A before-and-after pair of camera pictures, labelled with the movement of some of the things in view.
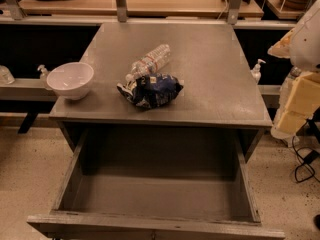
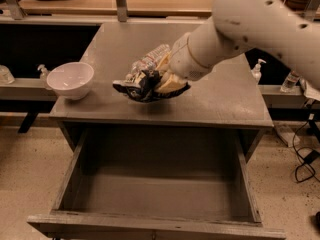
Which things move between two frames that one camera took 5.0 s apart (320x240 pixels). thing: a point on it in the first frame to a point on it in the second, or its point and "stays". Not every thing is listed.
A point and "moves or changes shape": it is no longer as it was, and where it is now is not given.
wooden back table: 149,0 stays
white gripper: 306,47 to 184,61
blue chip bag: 152,91 moves or changes shape
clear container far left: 6,76 stays
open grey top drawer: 157,184 stays
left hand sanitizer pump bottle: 43,77 stays
